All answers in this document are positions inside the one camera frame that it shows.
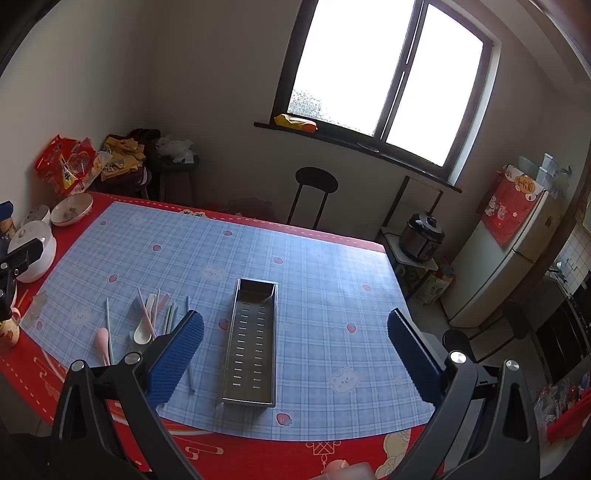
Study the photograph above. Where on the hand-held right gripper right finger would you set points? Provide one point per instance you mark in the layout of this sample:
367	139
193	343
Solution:
413	355

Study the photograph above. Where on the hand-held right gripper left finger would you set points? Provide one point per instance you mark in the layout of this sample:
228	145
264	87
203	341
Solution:
178	355

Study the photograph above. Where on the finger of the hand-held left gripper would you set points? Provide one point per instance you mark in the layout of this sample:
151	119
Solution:
7	297
25	256

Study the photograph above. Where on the green chopstick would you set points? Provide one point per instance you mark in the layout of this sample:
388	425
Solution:
177	316
172	318

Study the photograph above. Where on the beige spoon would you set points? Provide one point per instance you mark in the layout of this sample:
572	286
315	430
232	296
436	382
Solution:
142	336

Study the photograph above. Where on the beige chopstick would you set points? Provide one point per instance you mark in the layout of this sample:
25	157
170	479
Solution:
144	307

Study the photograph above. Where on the stainless steel utensil tray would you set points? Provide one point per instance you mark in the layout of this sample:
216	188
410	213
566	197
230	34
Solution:
247	350

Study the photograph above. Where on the pink spoon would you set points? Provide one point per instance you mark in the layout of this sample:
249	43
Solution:
101	339

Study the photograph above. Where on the white pot with lid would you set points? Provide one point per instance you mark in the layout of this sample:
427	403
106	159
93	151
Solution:
32	249

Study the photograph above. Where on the cream printed mug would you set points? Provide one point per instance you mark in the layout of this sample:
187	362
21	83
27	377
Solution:
8	332

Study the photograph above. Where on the white printed bowl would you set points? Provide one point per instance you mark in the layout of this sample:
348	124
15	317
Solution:
69	210

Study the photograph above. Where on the green printed box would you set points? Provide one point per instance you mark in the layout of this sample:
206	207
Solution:
431	288

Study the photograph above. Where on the small white side table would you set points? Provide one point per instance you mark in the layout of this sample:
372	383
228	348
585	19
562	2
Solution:
406	261

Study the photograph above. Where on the red snack bag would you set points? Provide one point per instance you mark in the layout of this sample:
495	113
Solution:
64	164

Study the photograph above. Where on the blue plaid bear-print mat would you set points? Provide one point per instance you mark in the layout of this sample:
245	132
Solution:
314	314

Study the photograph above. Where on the white fridge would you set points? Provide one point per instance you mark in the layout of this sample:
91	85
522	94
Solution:
494	277

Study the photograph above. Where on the black rice cooker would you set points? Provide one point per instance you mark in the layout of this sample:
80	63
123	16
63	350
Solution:
420	240

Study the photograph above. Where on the clear snack bag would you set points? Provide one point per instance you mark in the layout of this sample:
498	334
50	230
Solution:
99	164

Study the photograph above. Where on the yellow packages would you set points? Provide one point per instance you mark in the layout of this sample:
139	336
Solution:
117	157

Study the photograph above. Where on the dark kitchen cabinet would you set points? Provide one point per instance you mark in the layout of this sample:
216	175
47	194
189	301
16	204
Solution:
563	332

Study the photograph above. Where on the dark red clothing pile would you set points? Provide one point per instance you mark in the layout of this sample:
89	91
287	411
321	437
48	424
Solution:
143	138

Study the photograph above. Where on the red bin of packets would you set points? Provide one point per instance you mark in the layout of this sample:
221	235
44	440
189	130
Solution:
568	420

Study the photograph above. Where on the red printed cloth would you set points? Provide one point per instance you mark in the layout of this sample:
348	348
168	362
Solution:
505	212

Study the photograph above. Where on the white plastic bag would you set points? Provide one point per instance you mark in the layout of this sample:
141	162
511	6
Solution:
174	148

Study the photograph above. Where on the black round stool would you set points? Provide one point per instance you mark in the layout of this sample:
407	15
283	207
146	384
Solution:
316	177

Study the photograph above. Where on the clear plastic containers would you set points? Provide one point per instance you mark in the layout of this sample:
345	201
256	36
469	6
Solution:
547	173

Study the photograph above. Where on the yellow packet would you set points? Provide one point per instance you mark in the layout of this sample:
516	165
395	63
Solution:
295	122

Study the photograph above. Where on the dark-framed window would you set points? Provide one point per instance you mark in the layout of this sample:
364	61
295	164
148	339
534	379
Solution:
360	60

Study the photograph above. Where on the dark folding frame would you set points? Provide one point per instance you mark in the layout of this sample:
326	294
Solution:
402	194

